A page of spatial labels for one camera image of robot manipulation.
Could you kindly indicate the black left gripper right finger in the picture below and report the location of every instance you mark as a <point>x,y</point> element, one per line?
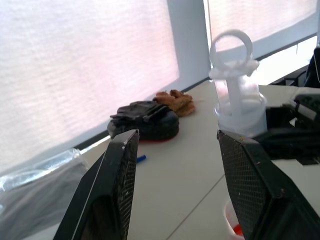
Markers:
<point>260,185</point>

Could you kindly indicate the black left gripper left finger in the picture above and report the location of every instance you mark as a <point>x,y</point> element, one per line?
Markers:
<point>110,185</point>

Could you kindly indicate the clear plastic syringe white plunger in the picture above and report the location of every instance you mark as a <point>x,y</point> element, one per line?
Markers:
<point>237,100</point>

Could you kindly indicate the white cup with red liquid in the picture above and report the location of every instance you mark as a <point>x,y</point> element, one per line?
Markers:
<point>231,220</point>

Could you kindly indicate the blue pen cap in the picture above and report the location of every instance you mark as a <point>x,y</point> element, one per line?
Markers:
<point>141,159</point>

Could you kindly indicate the clear plastic bag dark contents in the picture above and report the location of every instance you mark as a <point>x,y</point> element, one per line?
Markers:
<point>37,190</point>

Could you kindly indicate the black glove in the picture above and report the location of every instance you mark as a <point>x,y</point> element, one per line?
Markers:
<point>137,112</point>

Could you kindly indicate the tan brown glove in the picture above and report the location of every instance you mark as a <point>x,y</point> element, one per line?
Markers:
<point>178,101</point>

